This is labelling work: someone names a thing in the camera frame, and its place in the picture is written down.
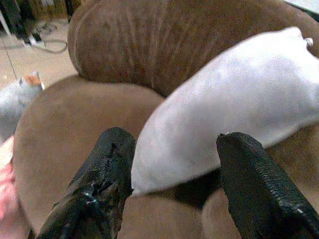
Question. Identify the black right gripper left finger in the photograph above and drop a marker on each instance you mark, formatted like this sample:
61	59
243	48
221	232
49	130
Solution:
104	179

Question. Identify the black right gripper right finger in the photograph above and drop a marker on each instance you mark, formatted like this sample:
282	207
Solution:
259	189

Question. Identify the white pillow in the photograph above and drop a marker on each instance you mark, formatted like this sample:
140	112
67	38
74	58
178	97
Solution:
224	109

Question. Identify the brown sofa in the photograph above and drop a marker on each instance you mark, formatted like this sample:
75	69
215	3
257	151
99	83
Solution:
139	64

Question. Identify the pink cloth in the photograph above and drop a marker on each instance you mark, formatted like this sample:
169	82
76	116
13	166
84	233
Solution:
8	196

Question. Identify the grey plush toy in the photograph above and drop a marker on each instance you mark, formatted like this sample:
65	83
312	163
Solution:
17	99

